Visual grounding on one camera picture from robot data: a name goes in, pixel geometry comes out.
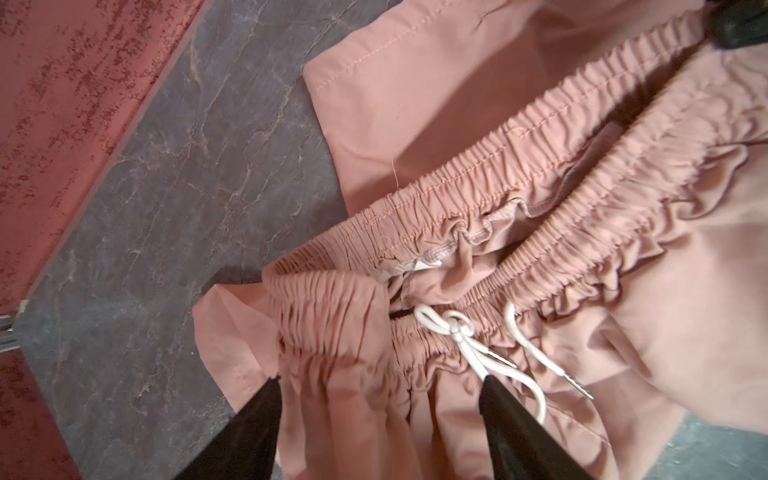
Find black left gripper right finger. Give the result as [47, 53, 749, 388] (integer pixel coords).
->
[479, 376, 590, 480]

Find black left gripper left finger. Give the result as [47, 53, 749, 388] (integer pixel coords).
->
[175, 378, 282, 480]

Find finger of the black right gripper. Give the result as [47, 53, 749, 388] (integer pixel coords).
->
[707, 0, 767, 49]

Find pink shorts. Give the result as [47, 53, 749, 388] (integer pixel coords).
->
[193, 1, 767, 479]

